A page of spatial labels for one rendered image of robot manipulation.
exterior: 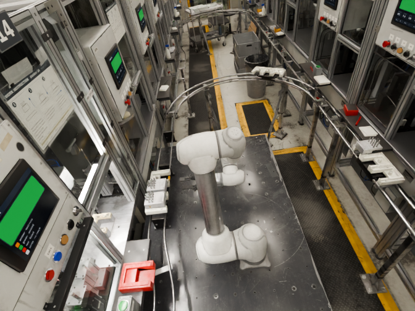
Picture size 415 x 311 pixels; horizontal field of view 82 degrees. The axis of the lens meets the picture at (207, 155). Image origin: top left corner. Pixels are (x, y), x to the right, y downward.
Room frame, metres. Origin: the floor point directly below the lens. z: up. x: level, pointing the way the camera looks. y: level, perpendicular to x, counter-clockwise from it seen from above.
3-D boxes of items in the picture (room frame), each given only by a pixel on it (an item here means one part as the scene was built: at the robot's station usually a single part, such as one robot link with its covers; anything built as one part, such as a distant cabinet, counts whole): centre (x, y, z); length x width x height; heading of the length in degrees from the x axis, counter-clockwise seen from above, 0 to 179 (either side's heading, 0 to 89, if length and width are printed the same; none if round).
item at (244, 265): (0.67, -0.17, 0.71); 0.22 x 0.18 x 0.06; 176
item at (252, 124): (2.97, -0.84, 0.01); 1.00 x 0.55 x 0.01; 176
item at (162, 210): (1.12, 0.38, 0.84); 0.36 x 0.14 x 0.10; 176
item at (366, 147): (1.15, -1.12, 0.92); 0.13 x 0.10 x 0.09; 86
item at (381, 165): (1.04, -1.12, 0.84); 0.37 x 0.14 x 0.10; 176
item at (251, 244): (0.65, -0.16, 0.85); 0.18 x 0.16 x 0.22; 90
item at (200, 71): (5.48, -0.24, 0.01); 5.85 x 0.59 x 0.01; 176
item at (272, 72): (2.64, -0.87, 0.84); 0.37 x 0.14 x 0.10; 54
